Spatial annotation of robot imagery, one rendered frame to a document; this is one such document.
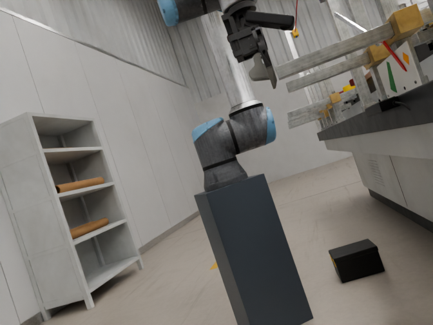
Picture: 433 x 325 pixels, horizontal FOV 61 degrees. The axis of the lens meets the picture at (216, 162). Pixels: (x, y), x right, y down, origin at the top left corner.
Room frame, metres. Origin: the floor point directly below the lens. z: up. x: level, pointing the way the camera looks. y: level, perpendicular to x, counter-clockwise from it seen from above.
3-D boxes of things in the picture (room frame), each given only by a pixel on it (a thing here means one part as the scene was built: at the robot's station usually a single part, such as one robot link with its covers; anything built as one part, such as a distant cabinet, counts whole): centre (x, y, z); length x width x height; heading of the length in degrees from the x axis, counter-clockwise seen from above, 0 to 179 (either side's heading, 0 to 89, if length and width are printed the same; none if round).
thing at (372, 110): (0.95, -0.46, 0.68); 0.22 x 0.05 x 0.05; 169
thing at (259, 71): (0.88, -0.17, 0.86); 0.06 x 0.03 x 0.09; 79
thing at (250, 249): (1.54, -0.01, 0.30); 0.25 x 0.25 x 0.60; 15
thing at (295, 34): (3.38, -1.04, 1.20); 0.12 x 0.09 x 1.00; 79
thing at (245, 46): (0.90, -0.17, 0.97); 0.09 x 0.08 x 0.12; 79
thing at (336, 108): (2.10, -0.75, 0.88); 0.04 x 0.04 x 0.48; 79
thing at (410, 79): (0.90, -0.49, 0.75); 0.26 x 0.01 x 0.10; 169
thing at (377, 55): (1.09, -0.55, 0.84); 0.14 x 0.06 x 0.05; 169
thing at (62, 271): (3.23, 1.33, 0.78); 0.90 x 0.45 x 1.55; 165
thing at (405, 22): (0.85, -0.50, 0.85); 0.14 x 0.06 x 0.05; 169
